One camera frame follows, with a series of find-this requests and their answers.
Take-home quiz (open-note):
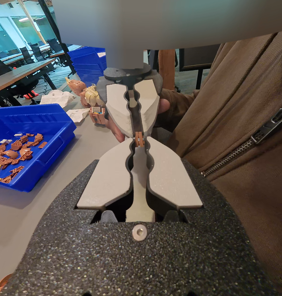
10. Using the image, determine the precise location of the black framed grey panel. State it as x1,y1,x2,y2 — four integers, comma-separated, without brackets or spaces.
179,43,221,72

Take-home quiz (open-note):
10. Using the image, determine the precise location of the grey desk wooden edge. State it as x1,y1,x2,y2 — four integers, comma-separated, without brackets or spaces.
0,58,57,95

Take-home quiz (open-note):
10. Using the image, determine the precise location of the blue plastic bin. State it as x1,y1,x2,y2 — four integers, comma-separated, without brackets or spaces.
0,103,77,193

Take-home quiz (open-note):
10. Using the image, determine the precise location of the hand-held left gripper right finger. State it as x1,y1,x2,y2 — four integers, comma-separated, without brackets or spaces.
144,136,203,208

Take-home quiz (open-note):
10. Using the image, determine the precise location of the wooden post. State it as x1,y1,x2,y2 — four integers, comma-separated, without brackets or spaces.
158,49,176,91

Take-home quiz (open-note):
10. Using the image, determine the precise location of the white paper leaflet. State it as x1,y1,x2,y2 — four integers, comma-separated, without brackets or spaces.
40,90,77,108
66,108,91,123

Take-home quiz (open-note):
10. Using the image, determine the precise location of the person's brown jacket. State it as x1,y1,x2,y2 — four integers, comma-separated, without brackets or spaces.
166,30,282,296

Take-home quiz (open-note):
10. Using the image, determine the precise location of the pile of brown lego pieces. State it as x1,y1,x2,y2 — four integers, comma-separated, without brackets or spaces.
0,132,48,184

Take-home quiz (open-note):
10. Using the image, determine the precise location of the tan lego figure part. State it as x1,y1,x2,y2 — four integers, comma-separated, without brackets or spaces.
65,77,105,109

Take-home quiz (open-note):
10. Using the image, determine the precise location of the black office chair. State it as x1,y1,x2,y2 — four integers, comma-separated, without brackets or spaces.
0,53,13,79

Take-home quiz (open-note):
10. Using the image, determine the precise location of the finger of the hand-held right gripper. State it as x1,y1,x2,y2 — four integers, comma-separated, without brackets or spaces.
105,84,134,137
133,79,160,137

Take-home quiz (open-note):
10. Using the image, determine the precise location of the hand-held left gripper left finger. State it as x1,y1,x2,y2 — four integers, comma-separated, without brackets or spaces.
77,138,135,208

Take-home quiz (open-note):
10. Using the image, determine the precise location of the stack of blue bins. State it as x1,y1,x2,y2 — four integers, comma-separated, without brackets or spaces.
67,46,107,82

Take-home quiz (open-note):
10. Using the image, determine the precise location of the brown lego assembly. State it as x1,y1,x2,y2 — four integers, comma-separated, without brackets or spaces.
0,273,14,296

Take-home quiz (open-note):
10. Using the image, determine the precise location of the person's right hand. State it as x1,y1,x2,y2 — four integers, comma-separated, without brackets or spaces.
108,98,171,143

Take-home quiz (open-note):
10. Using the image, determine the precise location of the person's right forearm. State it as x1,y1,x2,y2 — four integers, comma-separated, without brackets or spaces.
158,88,201,130

